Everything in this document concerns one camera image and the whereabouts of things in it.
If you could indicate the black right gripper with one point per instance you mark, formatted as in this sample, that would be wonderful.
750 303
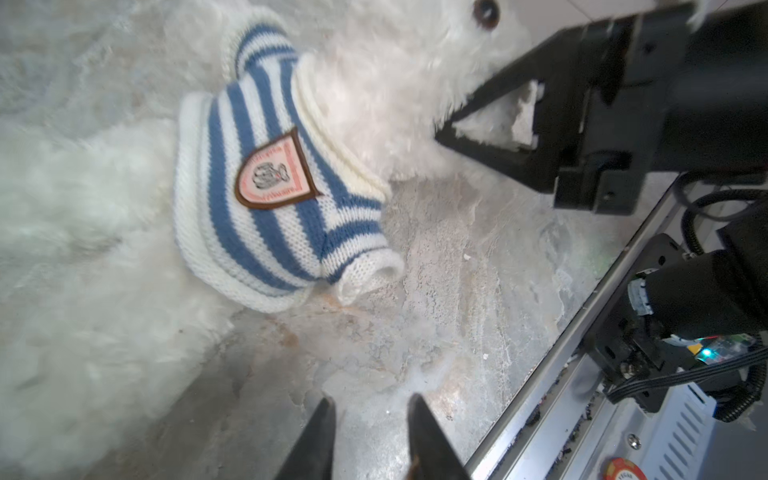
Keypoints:
621 98

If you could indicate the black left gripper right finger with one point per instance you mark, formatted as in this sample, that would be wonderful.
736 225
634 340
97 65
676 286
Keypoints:
431 454

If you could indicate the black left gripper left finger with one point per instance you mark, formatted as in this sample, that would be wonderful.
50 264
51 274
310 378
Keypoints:
312 455

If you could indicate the white plush teddy bear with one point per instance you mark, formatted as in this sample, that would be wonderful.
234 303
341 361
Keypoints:
110 326

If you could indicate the blue white striped knit sweater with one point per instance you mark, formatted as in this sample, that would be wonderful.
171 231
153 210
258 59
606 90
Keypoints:
267 203

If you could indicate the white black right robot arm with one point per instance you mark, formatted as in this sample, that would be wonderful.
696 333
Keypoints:
717 287

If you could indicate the red round sticker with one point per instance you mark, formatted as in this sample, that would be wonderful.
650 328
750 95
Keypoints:
622 469

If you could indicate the right green circuit board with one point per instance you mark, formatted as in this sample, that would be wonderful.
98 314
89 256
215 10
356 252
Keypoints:
713 350

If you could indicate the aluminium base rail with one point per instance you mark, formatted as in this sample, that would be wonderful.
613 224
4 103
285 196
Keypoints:
560 424

